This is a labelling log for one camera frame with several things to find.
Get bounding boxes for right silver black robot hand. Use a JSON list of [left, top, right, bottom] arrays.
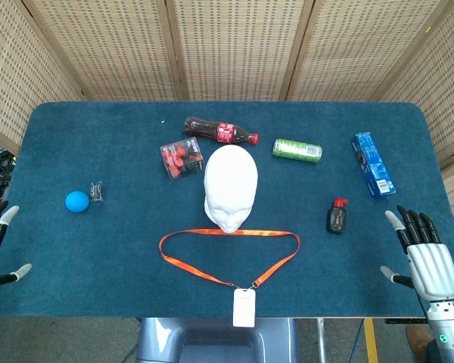
[[380, 205, 454, 304]]

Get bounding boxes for orange lanyard strap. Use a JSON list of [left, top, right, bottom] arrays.
[[158, 228, 302, 290]]

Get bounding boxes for white badge card holder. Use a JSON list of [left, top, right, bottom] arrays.
[[232, 287, 257, 328]]

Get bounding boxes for white foam mannequin head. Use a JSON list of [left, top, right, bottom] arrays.
[[203, 144, 259, 234]]

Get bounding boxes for brown shoe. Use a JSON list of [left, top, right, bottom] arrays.
[[406, 324, 434, 361]]

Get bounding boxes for blue ball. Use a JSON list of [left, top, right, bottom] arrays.
[[64, 190, 90, 213]]

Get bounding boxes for black ink bottle red cap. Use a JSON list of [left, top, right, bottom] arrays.
[[325, 197, 350, 235]]

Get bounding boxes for blue felt table cover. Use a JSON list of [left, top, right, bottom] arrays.
[[0, 101, 444, 318]]

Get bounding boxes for blue cookie box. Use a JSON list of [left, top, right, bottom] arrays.
[[350, 132, 396, 200]]

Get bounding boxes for metal table leg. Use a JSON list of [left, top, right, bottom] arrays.
[[316, 318, 325, 363]]

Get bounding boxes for green drink can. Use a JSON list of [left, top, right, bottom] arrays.
[[272, 138, 324, 164]]

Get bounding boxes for clear box red black pieces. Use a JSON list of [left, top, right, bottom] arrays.
[[159, 136, 206, 182]]

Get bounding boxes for blue-grey robot torso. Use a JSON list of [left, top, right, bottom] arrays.
[[135, 317, 300, 363]]

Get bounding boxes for cola bottle red label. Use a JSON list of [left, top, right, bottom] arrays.
[[182, 116, 260, 146]]

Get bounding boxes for thin blue cable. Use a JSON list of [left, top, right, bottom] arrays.
[[349, 318, 365, 363]]

